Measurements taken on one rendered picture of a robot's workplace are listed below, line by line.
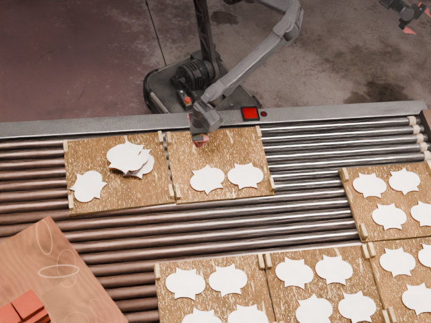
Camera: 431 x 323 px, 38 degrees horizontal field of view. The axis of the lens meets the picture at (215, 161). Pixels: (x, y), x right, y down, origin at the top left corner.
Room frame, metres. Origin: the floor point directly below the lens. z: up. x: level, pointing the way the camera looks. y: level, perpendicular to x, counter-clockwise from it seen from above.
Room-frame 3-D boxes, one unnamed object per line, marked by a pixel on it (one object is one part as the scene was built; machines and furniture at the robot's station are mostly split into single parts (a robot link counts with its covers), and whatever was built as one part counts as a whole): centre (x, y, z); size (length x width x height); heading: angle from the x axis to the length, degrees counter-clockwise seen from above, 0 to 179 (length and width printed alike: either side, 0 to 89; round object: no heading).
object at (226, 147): (1.52, -0.02, 0.93); 0.41 x 0.35 x 0.02; 109
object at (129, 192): (1.38, 0.38, 0.93); 0.41 x 0.35 x 0.02; 111
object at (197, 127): (1.57, 0.10, 1.13); 0.10 x 0.07 x 0.07; 19
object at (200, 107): (1.56, 0.09, 1.20); 0.07 x 0.06 x 0.07; 46
